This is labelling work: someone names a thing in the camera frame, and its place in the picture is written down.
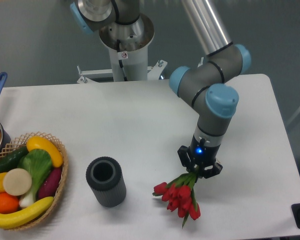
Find beige round disc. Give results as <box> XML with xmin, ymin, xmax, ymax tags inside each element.
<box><xmin>2</xmin><ymin>168</ymin><xmax>32</xmax><ymax>196</ymax></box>

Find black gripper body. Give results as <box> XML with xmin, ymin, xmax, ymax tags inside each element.
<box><xmin>189</xmin><ymin>138</ymin><xmax>220</xmax><ymax>167</ymax></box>

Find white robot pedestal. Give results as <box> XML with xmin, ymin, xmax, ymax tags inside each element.
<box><xmin>77</xmin><ymin>45</ymin><xmax>168</xmax><ymax>84</ymax></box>

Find green bok choy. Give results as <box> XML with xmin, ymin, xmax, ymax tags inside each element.
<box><xmin>17</xmin><ymin>149</ymin><xmax>52</xmax><ymax>209</ymax></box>

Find purple sweet potato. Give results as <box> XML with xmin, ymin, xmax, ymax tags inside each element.
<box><xmin>37</xmin><ymin>167</ymin><xmax>62</xmax><ymax>200</ymax></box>

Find red tulip bouquet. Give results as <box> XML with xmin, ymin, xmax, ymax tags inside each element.
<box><xmin>152</xmin><ymin>167</ymin><xmax>201</xmax><ymax>227</ymax></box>

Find orange fruit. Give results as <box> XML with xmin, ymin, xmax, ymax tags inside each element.
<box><xmin>0</xmin><ymin>192</ymin><xmax>19</xmax><ymax>214</ymax></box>

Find dark grey ribbed vase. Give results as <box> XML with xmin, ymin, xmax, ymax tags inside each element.
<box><xmin>85</xmin><ymin>156</ymin><xmax>127</xmax><ymax>208</ymax></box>

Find black cable on pedestal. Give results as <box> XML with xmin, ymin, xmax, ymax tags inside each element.
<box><xmin>116</xmin><ymin>39</ymin><xmax>128</xmax><ymax>82</ymax></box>

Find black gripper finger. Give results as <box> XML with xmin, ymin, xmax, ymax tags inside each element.
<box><xmin>199</xmin><ymin>162</ymin><xmax>223</xmax><ymax>179</ymax></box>
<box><xmin>177</xmin><ymin>145</ymin><xmax>196</xmax><ymax>172</ymax></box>

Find yellow banana front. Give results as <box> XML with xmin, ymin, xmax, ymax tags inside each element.
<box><xmin>0</xmin><ymin>196</ymin><xmax>54</xmax><ymax>230</ymax></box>

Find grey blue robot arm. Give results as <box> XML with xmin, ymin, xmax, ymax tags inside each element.
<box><xmin>70</xmin><ymin>0</ymin><xmax>251</xmax><ymax>179</ymax></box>

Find woven wicker basket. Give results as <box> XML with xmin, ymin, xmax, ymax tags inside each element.
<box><xmin>0</xmin><ymin>132</ymin><xmax>68</xmax><ymax>231</ymax></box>

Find green cucumber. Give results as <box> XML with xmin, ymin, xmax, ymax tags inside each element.
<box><xmin>0</xmin><ymin>146</ymin><xmax>28</xmax><ymax>173</ymax></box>

